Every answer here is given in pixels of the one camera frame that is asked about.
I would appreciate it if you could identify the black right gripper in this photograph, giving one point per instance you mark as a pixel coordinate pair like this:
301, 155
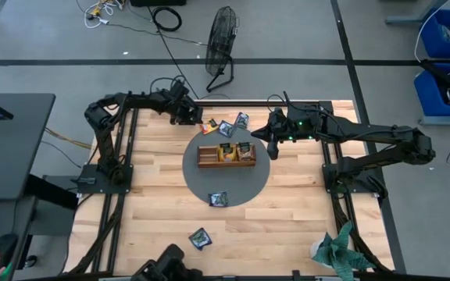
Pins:
277, 129

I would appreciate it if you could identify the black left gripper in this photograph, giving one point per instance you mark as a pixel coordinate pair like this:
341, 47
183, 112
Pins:
186, 109

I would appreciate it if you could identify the wooden tea organizer box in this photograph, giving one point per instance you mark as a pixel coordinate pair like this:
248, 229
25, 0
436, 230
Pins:
225, 165

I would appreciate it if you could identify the dark blue tea packet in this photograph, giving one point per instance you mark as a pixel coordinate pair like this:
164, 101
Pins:
200, 239
218, 199
242, 121
226, 129

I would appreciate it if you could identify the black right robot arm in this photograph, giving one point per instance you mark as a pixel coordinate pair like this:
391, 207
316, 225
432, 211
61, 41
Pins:
365, 130

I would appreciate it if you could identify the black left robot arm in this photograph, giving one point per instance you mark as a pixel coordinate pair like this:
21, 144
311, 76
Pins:
139, 100

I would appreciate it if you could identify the wooden top table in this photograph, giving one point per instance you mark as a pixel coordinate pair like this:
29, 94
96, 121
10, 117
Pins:
233, 104

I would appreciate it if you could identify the grey round mat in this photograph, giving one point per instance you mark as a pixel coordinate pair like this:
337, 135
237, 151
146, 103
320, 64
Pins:
248, 187

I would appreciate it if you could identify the black floor fan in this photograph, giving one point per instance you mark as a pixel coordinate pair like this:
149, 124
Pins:
220, 39

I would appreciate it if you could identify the black box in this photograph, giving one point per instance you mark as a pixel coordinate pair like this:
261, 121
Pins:
158, 2

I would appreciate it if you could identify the green artificial plant white pot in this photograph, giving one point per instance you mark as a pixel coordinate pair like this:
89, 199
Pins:
338, 253

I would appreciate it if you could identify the black table clamp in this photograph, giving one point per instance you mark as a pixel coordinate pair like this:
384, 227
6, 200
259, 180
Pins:
296, 274

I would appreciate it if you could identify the black bulky device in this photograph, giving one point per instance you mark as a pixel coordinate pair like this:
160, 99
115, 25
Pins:
170, 261

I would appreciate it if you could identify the black desk foot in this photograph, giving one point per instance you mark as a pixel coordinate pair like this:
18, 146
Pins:
53, 193

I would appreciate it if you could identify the blue storage bin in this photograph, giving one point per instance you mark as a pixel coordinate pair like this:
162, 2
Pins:
428, 97
436, 43

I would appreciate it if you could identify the grey platform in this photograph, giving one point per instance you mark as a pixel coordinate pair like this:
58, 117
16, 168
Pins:
443, 121

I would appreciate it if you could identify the grey metal stand base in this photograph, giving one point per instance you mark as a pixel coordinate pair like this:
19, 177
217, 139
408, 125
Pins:
404, 18

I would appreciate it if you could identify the black bar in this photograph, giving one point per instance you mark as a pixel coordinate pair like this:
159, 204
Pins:
440, 76

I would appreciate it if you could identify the black caster wheel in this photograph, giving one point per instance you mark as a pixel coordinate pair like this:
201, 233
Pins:
31, 260

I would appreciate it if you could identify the black computer mouse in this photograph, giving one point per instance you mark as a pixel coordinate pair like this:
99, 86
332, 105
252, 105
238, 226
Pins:
7, 245

